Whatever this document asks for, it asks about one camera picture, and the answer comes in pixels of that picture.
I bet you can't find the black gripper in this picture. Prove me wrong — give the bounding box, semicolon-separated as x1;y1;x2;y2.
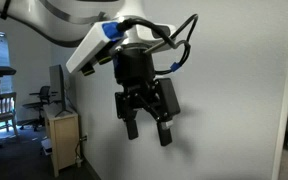
112;49;182;147

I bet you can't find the white power adapter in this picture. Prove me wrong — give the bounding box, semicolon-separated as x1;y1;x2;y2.
75;156;84;169

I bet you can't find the light wooden cabinet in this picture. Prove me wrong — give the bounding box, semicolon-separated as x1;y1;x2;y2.
43;104;82;178

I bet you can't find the black computer monitor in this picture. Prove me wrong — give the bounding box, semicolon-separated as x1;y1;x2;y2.
48;64;74;118

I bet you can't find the black office chair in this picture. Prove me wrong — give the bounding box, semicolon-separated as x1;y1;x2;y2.
19;85;60;132

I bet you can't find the white wooden chair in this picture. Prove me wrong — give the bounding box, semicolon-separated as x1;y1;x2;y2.
0;92;20;136

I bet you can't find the thin black power cord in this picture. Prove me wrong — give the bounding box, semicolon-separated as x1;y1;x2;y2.
74;135;85;162

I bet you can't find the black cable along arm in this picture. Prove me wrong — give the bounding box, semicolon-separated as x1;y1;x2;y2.
0;0;87;48

